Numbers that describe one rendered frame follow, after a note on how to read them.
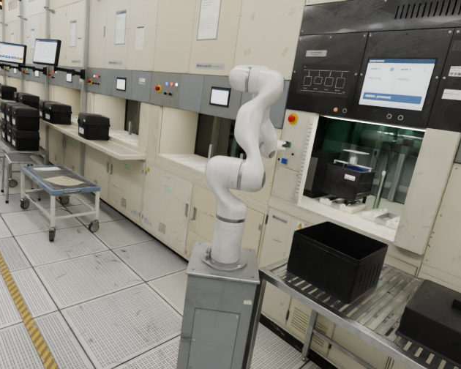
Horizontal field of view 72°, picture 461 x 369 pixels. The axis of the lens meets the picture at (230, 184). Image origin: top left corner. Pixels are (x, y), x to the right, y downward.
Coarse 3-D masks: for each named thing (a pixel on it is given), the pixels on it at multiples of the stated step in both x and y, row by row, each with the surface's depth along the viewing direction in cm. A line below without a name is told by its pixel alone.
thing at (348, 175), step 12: (336, 168) 188; (372, 168) 184; (324, 180) 194; (336, 180) 189; (348, 180) 183; (360, 180) 179; (372, 180) 192; (324, 192) 195; (336, 192) 189; (348, 192) 184; (360, 192) 184
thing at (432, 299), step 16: (432, 288) 111; (448, 288) 112; (416, 304) 99; (432, 304) 101; (448, 304) 102; (416, 320) 95; (432, 320) 92; (448, 320) 93; (400, 336) 98; (416, 336) 96; (432, 336) 93; (448, 336) 90; (432, 352) 93; (448, 352) 90
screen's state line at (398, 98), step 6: (366, 96) 153; (372, 96) 151; (378, 96) 149; (384, 96) 147; (390, 96) 145; (396, 96) 144; (402, 96) 142; (408, 96) 140; (414, 96) 139; (420, 96) 137; (408, 102) 140; (414, 102) 139; (420, 102) 137
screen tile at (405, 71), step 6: (402, 66) 141; (408, 66) 139; (402, 72) 141; (408, 72) 139; (414, 72) 138; (420, 72) 136; (420, 78) 136; (426, 78) 135; (396, 84) 143; (402, 84) 141; (408, 84) 140; (414, 84) 138; (420, 84) 137; (396, 90) 144; (402, 90) 142; (408, 90) 140; (414, 90) 138; (420, 90) 137
